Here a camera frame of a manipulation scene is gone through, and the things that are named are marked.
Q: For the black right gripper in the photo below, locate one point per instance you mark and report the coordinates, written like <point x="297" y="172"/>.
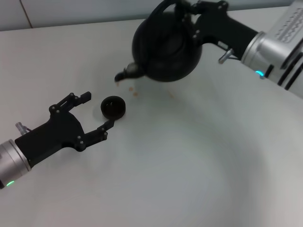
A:
<point x="220" y="26"/>

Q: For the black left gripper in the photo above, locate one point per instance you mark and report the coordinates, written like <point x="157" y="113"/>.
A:
<point x="56" y="132"/>

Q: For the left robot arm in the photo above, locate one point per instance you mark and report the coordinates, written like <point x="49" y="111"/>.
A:
<point x="11" y="160"/>

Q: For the black round teapot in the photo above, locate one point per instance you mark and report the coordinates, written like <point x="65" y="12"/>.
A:
<point x="165" y="61"/>

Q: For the small black teacup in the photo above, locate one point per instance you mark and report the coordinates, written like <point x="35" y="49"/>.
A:
<point x="113" y="114"/>

